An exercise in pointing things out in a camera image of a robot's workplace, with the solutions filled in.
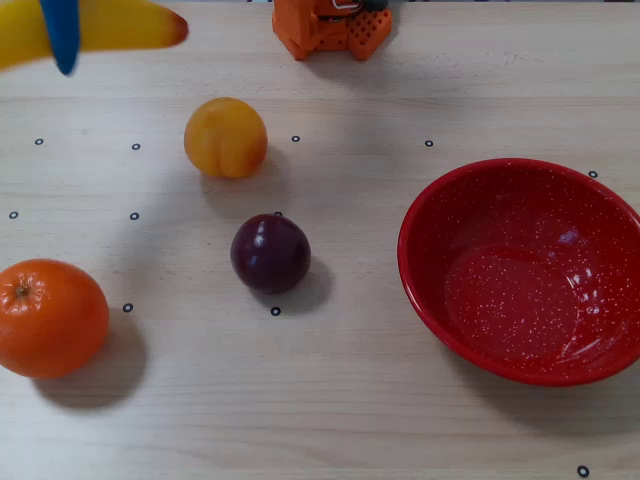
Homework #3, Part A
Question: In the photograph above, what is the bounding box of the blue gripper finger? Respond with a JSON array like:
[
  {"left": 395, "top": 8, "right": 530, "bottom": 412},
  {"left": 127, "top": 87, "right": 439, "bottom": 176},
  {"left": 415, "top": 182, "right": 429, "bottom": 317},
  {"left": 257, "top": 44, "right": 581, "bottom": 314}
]
[{"left": 39, "top": 0, "right": 82, "bottom": 77}]

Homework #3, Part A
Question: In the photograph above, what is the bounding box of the yellow banana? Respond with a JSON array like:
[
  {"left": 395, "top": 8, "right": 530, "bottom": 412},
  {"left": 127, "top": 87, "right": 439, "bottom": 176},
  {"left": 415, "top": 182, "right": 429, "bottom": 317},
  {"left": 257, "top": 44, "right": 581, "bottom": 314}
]
[{"left": 0, "top": 0, "right": 190, "bottom": 71}]

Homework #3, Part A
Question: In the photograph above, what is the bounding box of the orange robot base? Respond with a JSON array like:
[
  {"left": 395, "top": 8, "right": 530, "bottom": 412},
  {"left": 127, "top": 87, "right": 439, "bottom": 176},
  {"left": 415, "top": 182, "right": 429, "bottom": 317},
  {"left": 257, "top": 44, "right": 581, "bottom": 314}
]
[{"left": 272, "top": 0, "right": 394, "bottom": 62}]

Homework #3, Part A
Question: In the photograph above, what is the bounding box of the red speckled bowl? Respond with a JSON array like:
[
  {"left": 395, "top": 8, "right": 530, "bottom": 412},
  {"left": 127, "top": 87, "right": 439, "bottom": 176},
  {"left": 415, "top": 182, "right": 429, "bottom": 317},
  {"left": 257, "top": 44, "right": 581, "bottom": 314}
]
[{"left": 397, "top": 157, "right": 640, "bottom": 388}]

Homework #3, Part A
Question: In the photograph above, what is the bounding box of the yellow orange peach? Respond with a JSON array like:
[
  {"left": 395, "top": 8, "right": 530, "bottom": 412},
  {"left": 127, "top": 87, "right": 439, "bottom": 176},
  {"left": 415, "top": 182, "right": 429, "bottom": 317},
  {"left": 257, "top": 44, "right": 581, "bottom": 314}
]
[{"left": 183, "top": 96, "right": 269, "bottom": 180}]

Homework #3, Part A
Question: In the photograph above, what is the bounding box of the large orange fruit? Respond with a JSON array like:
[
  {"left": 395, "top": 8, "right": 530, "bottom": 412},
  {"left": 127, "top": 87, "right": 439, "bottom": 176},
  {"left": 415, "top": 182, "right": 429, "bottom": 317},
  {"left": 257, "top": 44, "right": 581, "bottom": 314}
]
[{"left": 0, "top": 258, "right": 111, "bottom": 380}]

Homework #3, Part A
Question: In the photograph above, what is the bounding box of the dark purple plum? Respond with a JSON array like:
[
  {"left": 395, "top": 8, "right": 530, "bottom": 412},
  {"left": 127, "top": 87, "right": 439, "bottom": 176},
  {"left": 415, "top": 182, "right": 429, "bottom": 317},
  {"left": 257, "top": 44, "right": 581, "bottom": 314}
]
[{"left": 229, "top": 213, "right": 313, "bottom": 295}]

